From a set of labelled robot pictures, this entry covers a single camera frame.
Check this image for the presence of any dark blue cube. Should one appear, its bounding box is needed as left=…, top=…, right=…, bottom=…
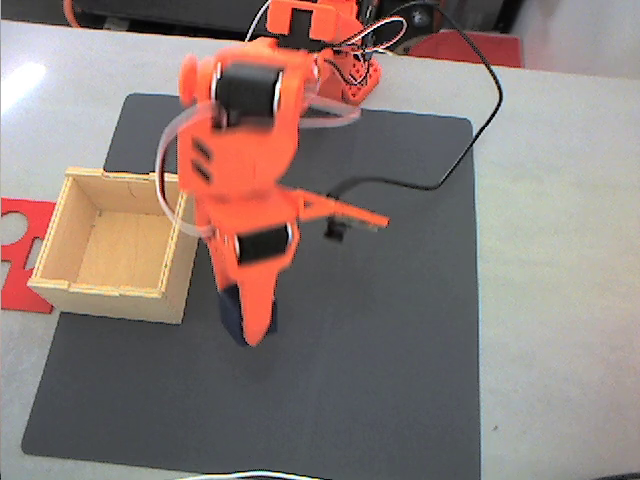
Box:
left=217, top=285, right=280, bottom=349

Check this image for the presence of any wooden box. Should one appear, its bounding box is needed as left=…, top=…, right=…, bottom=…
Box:
left=27, top=166, right=199, bottom=326

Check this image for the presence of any dark grey mat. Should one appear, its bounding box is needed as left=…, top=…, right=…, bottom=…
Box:
left=20, top=92, right=482, bottom=480

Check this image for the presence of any red flat cutout piece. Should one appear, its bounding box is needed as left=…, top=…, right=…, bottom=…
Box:
left=0, top=197, right=58, bottom=315

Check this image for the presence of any red flat object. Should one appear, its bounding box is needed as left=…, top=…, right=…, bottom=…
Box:
left=408, top=29, right=525, bottom=69

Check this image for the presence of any orange camera mount bracket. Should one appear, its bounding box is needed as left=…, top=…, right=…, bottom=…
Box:
left=287, top=187, right=392, bottom=234

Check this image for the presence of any white cable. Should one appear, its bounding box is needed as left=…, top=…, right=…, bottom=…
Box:
left=174, top=468, right=332, bottom=480

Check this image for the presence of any black camera cable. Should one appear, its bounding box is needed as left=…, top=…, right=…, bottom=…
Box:
left=325, top=0, right=504, bottom=202

